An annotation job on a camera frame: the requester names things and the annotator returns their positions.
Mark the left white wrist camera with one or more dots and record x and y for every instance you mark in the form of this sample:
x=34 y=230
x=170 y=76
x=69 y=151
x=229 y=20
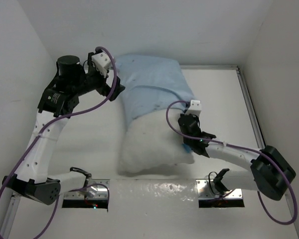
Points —
x=102 y=63

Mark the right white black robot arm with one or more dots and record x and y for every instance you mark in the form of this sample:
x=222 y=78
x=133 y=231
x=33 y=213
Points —
x=265 y=170

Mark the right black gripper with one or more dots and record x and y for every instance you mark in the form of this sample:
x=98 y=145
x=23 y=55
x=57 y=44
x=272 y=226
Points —
x=195 y=117

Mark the aluminium table frame rail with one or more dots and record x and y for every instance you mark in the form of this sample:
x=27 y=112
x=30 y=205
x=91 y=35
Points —
x=155 y=205

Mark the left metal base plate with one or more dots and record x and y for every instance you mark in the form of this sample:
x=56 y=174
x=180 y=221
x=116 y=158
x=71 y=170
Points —
x=98 y=191

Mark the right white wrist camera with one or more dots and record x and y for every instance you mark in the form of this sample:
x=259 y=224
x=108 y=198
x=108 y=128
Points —
x=194 y=107

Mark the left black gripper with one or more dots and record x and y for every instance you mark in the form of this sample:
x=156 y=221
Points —
x=92 y=68

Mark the metal base plate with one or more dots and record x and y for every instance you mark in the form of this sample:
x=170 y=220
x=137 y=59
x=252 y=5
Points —
x=98 y=191
x=205 y=193

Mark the light blue pillowcase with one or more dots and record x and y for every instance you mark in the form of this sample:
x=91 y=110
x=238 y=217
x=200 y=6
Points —
x=151 y=84

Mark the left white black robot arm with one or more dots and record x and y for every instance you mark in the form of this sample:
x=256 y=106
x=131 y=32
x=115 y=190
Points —
x=29 y=177

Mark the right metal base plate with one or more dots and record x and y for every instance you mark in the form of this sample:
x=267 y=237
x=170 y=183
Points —
x=205 y=193

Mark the white pillow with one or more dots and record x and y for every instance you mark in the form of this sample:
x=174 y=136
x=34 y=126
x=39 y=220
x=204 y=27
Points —
x=149 y=144

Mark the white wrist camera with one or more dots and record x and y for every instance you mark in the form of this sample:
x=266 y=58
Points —
x=102 y=63
x=194 y=107

